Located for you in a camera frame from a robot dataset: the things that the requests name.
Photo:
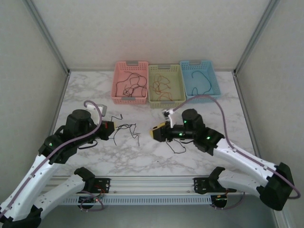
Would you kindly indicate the aluminium frame post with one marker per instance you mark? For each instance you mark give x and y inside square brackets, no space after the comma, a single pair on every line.
[48,35]
[259,35]

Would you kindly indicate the green plastic basket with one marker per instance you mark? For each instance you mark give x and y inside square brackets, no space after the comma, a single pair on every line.
[166,70]

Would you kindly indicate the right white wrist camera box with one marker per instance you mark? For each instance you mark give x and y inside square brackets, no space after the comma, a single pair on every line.
[171,118]

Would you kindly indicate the aluminium table end rail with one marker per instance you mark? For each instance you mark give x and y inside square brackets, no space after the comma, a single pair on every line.
[95,69]

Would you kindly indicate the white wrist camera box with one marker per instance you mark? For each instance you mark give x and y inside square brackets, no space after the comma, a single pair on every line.
[171,118]
[102,109]

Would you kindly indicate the blue plastic basket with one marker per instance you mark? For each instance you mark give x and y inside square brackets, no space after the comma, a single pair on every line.
[202,66]

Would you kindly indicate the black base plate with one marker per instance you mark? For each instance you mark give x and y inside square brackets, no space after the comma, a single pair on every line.
[202,185]
[104,184]

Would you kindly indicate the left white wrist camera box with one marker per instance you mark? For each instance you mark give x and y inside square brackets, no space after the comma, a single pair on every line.
[102,109]

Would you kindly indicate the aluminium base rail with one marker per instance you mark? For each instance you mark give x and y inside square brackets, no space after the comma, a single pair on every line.
[152,185]

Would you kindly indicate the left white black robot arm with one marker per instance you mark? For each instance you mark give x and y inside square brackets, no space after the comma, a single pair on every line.
[26,183]

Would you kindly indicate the pink plastic basket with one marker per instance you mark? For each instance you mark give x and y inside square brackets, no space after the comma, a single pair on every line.
[129,66]

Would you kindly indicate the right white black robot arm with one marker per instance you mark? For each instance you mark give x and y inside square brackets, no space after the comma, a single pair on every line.
[244,156]

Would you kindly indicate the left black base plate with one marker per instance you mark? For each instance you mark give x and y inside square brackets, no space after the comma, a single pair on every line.
[104,184]

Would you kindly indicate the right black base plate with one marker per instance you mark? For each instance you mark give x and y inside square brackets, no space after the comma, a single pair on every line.
[202,185]

